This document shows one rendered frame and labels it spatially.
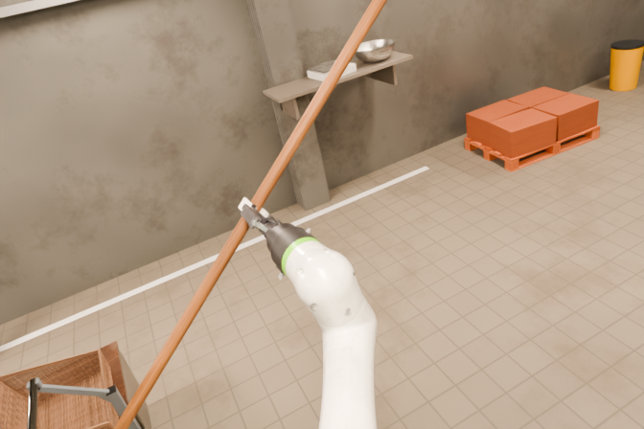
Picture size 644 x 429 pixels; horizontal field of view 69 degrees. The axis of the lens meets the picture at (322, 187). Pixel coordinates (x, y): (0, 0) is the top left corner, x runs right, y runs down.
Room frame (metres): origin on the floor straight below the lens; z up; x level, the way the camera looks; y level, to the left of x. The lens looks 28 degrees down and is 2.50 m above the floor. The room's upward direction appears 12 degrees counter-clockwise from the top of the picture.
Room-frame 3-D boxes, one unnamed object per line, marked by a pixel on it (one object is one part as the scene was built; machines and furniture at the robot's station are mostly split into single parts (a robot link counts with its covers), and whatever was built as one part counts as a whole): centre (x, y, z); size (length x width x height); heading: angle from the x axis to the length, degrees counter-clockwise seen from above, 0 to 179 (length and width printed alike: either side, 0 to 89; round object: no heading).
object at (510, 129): (4.68, -2.39, 0.22); 1.24 x 0.89 x 0.43; 112
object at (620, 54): (5.65, -4.13, 0.28); 0.37 x 0.36 x 0.57; 110
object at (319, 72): (4.24, -0.31, 1.41); 0.37 x 0.35 x 0.09; 110
